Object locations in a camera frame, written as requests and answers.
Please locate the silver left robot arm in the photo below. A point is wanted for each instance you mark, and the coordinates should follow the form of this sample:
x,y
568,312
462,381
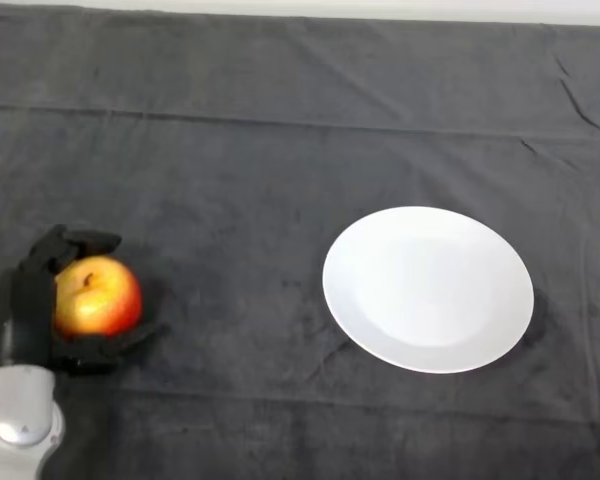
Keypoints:
x,y
20,415

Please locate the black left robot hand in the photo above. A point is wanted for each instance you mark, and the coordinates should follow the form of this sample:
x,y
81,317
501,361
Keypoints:
x,y
27,310

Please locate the black cloth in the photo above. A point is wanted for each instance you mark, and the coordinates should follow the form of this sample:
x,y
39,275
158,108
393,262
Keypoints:
x,y
260,175

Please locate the white round plate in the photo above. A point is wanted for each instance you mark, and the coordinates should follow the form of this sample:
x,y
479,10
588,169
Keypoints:
x,y
427,295

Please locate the red yellow apple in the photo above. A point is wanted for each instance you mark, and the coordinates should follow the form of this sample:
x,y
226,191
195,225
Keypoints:
x,y
100,305

